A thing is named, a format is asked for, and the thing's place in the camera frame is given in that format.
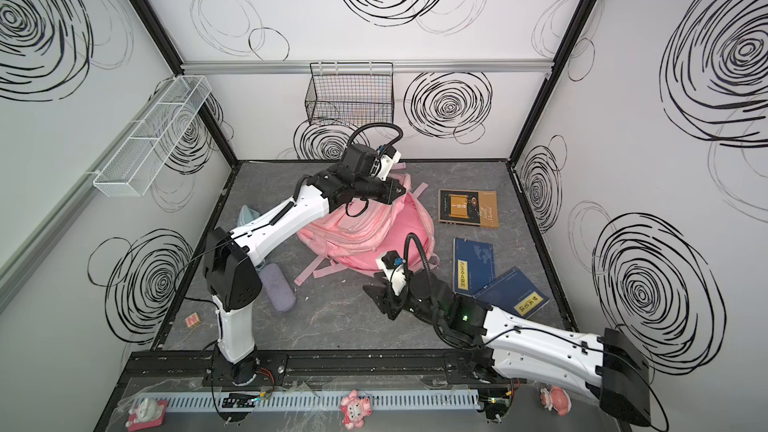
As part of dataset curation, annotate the small orange eraser block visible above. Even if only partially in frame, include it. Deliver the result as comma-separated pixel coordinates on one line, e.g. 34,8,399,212
185,313,201,329

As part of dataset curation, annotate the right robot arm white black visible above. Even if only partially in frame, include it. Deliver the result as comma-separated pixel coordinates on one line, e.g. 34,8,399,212
363,271,652,427

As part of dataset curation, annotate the blue book yellow label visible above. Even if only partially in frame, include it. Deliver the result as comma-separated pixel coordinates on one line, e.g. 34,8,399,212
473,267,550,319
452,237,495,296

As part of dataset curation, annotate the teal folded cloth pouch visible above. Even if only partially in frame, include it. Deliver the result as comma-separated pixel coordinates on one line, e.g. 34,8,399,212
237,205,261,227

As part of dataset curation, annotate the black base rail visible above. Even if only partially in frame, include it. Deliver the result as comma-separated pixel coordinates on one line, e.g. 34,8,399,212
119,346,607,386

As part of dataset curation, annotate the pink toy right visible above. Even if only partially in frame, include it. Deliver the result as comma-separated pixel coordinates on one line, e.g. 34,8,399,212
539,386,572,416

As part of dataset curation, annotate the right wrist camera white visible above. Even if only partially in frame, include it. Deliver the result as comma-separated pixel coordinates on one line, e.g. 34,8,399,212
376,250,407,295

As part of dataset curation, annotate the brown cover book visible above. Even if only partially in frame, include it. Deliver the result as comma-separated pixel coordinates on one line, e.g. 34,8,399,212
438,189,500,228

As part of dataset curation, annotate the black wire wall basket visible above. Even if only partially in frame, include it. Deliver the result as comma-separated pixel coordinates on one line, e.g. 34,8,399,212
304,61,395,127

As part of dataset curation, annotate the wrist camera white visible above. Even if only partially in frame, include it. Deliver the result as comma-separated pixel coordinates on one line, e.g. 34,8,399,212
375,146,401,180
376,250,407,295

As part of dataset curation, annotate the pink plush toy centre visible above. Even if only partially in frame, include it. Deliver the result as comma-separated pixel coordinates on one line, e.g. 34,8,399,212
340,390,372,431

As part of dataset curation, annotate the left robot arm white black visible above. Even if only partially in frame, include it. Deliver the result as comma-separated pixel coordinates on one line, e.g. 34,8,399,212
204,143,406,384

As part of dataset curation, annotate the white slotted cable duct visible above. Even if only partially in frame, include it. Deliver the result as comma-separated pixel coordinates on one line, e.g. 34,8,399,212
128,389,481,413

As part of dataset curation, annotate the pink white toy left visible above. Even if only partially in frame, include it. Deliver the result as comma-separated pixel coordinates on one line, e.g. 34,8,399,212
125,398,168,432

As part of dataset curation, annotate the pink student backpack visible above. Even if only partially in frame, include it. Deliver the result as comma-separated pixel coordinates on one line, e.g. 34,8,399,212
294,167,439,286

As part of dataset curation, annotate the purple pencil pouch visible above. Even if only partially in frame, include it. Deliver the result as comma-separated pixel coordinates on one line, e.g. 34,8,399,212
259,263,296,313

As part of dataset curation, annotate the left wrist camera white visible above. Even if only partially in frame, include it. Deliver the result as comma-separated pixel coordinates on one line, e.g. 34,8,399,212
375,146,401,180

